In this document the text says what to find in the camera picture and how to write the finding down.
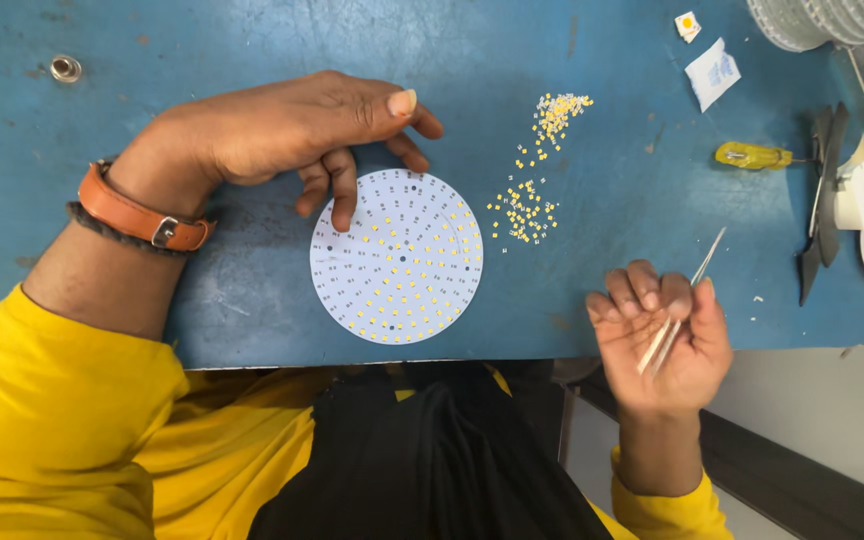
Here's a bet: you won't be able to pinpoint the person's right hand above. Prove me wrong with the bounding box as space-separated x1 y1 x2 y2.
585 259 735 415

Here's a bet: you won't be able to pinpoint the yellow long sleeve shirt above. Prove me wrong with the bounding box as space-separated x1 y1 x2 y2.
0 282 735 540

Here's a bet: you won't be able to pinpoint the metal tweezers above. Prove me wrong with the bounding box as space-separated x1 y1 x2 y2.
636 227 728 376

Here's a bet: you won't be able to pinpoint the black apron cloth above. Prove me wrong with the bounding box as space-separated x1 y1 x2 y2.
246 360 615 540

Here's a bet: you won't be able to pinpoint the metal grommet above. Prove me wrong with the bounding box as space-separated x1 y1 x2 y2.
49 54 84 84

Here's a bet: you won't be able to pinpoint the person's left hand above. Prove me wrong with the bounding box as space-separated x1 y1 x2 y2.
105 69 446 234

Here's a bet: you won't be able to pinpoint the small white yellow square piece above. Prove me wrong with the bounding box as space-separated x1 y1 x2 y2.
673 10 703 45

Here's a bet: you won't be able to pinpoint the white paper packet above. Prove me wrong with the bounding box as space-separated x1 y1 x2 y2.
684 36 743 114

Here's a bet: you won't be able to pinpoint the dense pile of LED chips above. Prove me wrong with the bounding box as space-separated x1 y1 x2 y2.
514 91 596 171

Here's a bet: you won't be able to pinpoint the scattered pile of LED chips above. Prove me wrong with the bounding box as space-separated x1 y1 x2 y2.
485 175 560 254

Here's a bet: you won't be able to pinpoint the orange leather watch strap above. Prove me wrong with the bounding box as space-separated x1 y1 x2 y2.
77 159 217 253

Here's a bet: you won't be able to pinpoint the dark braided bracelet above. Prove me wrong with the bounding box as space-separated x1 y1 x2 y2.
66 200 193 260

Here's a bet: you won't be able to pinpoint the round white LED circuit board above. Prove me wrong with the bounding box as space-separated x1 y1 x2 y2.
309 168 485 346

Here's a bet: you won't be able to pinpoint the stack of grey round boards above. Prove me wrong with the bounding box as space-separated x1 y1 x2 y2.
744 0 864 54

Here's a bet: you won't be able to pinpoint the yellow handled screwdriver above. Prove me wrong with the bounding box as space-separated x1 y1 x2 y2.
714 141 823 171

